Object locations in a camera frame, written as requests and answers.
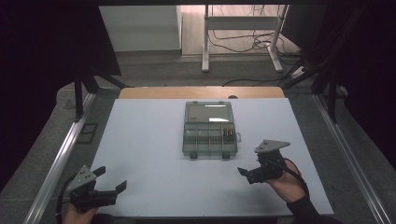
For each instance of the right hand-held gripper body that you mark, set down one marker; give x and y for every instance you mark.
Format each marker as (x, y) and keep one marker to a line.
(270, 165)

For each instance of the person's left hand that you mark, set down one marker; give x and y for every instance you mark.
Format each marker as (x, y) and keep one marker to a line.
(77, 216)

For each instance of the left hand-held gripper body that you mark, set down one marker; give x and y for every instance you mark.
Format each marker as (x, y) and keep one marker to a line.
(90, 196)

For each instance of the wooden table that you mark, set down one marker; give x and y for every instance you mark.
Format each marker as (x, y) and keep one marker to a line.
(202, 92)

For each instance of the aluminium rail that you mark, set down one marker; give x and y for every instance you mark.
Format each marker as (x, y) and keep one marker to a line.
(59, 165)
(351, 161)

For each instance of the dark floor hatch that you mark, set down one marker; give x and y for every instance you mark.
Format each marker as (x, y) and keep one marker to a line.
(87, 133)

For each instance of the white cabinet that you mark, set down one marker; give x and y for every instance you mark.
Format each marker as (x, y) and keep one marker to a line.
(140, 28)

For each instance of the dark curtain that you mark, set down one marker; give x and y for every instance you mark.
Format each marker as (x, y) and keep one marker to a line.
(37, 77)
(373, 77)

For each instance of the white metal desk frame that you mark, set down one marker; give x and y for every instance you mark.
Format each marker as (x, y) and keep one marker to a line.
(243, 22)

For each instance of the black metal stand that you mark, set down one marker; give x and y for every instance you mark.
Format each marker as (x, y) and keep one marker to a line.
(79, 93)
(333, 93)

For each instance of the white power strip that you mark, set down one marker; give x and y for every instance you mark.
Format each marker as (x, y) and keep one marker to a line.
(298, 72)

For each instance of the person's right hand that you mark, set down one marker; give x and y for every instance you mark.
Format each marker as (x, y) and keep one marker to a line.
(291, 186)

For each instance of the clear plastic compartment box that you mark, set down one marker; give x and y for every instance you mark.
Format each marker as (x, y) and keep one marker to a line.
(199, 146)

